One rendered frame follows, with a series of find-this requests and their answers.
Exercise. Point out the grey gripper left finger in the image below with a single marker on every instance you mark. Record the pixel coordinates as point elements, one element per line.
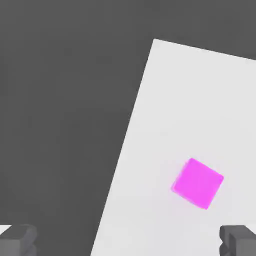
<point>16,241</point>

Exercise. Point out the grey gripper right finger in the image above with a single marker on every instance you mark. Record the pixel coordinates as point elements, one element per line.
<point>240,242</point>

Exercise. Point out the small magenta cube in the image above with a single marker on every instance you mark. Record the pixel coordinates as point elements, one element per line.
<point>198,183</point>

